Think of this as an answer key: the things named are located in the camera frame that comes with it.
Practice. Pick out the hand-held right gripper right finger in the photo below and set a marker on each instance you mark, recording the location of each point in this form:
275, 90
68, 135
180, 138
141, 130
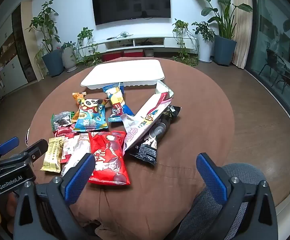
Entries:
212, 177

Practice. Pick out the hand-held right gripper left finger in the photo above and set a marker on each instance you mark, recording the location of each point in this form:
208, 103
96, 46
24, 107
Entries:
77, 180

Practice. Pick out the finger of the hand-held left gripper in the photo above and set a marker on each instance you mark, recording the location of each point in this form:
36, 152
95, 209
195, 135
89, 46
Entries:
35, 150
8, 144

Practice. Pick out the gold snack packet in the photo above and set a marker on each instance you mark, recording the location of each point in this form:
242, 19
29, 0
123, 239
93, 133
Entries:
51, 157

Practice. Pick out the small red snack packet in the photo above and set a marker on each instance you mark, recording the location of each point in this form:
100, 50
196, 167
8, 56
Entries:
62, 131

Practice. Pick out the white silver snack packet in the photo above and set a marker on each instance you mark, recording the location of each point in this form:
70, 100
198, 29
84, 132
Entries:
81, 146

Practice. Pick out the white red-trim snack packet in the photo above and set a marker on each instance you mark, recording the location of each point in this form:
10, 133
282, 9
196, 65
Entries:
68, 146

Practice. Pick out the large red snack packet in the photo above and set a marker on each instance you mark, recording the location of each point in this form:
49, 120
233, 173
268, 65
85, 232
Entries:
107, 155

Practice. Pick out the green dark snack packet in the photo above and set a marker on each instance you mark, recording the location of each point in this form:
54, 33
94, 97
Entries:
61, 120

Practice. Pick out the blue panda snack packet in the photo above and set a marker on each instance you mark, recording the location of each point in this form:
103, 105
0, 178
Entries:
91, 120

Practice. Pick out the orange snack packet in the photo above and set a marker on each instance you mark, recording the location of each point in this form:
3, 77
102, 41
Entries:
78, 97

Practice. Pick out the black snack packet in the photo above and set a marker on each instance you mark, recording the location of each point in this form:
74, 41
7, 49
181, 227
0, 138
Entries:
150, 147

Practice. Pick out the blue yellow snack packet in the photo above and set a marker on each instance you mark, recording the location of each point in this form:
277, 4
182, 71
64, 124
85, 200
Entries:
116, 100

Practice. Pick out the large white pink snack bag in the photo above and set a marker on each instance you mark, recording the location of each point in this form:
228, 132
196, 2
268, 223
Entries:
147, 115

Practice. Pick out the white foam tray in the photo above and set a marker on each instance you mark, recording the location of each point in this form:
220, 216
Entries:
125, 70

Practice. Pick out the grey mesh chair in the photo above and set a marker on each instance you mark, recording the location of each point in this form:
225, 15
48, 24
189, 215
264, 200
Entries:
245, 171

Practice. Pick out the leafy tree in blue pot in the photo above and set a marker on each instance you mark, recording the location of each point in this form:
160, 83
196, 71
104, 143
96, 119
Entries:
52, 65

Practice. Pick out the plant in white ribbed pot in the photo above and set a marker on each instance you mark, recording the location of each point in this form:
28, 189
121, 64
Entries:
68, 57

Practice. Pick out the red storage box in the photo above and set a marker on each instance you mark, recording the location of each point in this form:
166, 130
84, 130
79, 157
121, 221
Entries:
112, 56
133, 54

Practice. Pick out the trailing vine plant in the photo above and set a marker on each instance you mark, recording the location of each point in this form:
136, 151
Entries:
86, 33
181, 26

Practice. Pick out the broad-leaf plant in blue pot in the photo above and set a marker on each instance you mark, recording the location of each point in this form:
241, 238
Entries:
225, 50

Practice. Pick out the plant in tall white pot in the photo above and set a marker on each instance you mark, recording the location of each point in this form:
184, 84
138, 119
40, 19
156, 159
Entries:
205, 47

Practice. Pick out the glass sliding door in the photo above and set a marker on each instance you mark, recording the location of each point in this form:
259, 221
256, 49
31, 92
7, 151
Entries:
277, 55

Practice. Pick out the small grey pot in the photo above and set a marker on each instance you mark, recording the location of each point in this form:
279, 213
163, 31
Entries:
149, 52

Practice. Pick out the white television cabinet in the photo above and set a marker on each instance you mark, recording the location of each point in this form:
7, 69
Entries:
160, 41

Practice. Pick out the beige curtain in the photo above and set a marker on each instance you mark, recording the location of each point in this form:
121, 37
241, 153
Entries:
243, 30

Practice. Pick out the white wall cupboard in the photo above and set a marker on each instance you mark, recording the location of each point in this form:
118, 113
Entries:
10, 67

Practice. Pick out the wall-mounted black television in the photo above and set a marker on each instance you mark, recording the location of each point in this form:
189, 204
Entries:
131, 2

